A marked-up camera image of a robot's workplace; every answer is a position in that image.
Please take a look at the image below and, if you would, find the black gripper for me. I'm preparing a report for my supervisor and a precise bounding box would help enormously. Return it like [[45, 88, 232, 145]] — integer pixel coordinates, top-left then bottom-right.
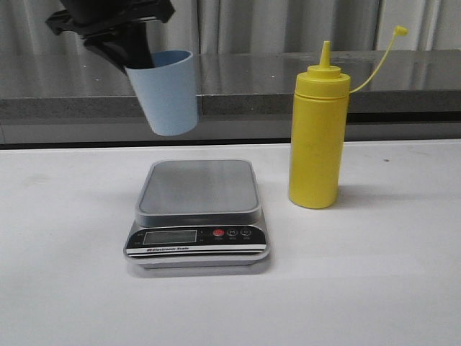
[[45, 0, 175, 72]]

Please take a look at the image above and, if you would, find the light blue plastic cup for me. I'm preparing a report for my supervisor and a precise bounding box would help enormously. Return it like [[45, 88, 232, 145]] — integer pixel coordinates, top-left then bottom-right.
[[125, 50, 199, 136]]

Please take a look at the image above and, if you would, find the yellow squeeze bottle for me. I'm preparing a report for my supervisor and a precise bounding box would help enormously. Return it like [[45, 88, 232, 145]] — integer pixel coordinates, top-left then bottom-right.
[[289, 25, 408, 209]]

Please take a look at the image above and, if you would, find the silver digital kitchen scale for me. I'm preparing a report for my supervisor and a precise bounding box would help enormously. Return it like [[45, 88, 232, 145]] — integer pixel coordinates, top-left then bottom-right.
[[123, 159, 270, 269]]

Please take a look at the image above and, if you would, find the grey pleated curtain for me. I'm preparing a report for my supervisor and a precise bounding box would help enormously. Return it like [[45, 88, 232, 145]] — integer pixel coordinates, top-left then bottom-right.
[[1, 1, 460, 56]]

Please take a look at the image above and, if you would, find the grey stone counter ledge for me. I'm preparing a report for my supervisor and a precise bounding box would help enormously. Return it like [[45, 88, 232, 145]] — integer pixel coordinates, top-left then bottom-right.
[[1, 50, 460, 148]]

